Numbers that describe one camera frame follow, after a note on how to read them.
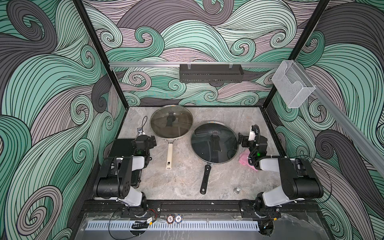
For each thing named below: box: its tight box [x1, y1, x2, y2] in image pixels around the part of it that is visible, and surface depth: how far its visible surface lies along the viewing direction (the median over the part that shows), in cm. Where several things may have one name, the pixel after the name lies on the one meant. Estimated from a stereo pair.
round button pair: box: [166, 214, 183, 224], surface depth 72 cm
